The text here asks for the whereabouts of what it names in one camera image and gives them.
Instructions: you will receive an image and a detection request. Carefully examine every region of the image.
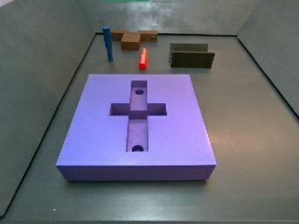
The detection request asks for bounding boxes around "purple board with cross slot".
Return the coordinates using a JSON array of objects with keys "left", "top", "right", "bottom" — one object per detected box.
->
[{"left": 57, "top": 74, "right": 218, "bottom": 181}]

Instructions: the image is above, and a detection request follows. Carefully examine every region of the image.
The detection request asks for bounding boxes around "black U-shaped block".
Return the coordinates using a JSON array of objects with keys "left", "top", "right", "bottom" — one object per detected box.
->
[{"left": 170, "top": 43, "right": 215, "bottom": 68}]

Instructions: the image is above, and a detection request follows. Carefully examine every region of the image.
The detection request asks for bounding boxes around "brown cross-shaped block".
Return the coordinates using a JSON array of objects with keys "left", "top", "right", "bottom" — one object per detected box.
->
[{"left": 111, "top": 29, "right": 158, "bottom": 51}]

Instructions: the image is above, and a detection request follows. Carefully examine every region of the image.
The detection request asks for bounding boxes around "red cylinder peg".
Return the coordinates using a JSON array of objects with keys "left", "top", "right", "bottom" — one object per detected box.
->
[{"left": 139, "top": 48, "right": 147, "bottom": 70}]

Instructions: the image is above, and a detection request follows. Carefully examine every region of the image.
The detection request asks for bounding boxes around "green U-shaped block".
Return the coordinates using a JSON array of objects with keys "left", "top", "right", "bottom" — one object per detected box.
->
[{"left": 98, "top": 0, "right": 151, "bottom": 3}]

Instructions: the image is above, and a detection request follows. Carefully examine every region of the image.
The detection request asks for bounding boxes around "blue cylinder peg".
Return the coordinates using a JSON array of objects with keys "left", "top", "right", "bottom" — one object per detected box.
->
[{"left": 103, "top": 25, "right": 114, "bottom": 61}]

